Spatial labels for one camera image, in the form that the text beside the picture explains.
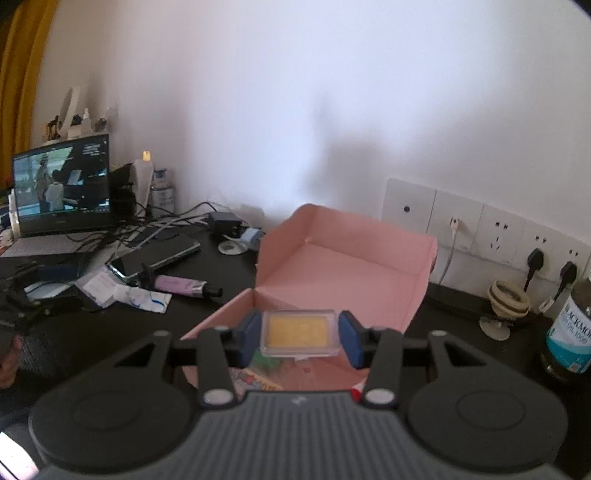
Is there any clear case with gold card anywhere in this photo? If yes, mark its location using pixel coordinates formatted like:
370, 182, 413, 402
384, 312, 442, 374
259, 310, 341, 358

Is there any pink cosmetic tube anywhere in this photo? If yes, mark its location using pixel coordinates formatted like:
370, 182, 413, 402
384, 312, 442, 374
154, 275, 223, 298

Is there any pink cardboard box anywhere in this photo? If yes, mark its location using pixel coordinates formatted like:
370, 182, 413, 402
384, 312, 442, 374
179, 203, 439, 392

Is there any grey blue charger plug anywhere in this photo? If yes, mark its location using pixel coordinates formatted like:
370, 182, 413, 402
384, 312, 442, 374
239, 227, 264, 251

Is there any black power adapter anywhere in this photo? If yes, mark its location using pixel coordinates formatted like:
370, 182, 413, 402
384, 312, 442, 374
206, 211, 242, 238

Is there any white paper packet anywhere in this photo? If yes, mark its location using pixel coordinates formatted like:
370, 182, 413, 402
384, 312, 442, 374
75, 266, 172, 314

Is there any small clear bottle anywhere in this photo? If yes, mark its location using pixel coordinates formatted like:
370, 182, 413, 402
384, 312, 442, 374
150, 169, 175, 218

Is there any dark supplement bottle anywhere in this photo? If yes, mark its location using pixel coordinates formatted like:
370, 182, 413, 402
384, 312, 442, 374
546, 276, 591, 374

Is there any white carton with yellow cap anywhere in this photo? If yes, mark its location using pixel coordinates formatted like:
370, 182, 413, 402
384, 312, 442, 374
133, 150, 154, 207

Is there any open laptop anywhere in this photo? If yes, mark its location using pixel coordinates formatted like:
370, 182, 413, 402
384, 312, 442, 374
2, 134, 114, 258

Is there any round metal ring stand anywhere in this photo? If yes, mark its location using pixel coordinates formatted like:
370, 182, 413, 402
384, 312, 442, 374
217, 240, 249, 256

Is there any white wall socket panel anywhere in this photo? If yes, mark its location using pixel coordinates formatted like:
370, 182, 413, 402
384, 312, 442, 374
382, 178, 590, 282

